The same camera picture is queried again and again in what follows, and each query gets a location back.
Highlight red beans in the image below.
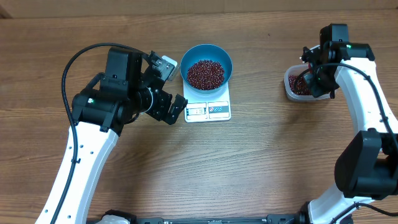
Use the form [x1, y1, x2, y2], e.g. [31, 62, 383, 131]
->
[186, 58, 312, 96]

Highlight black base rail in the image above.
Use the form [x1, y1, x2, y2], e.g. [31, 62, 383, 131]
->
[86, 205, 354, 224]

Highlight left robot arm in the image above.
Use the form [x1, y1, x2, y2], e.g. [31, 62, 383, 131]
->
[36, 43, 188, 223]

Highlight blue bowl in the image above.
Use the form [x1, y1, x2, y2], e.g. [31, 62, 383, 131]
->
[180, 44, 233, 93]

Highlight white kitchen scale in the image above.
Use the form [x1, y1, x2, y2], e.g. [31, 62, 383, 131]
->
[183, 83, 232, 123]

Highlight clear plastic container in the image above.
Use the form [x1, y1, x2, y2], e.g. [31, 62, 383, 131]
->
[284, 64, 330, 102]

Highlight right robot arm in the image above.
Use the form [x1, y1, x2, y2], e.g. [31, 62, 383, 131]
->
[295, 24, 397, 223]

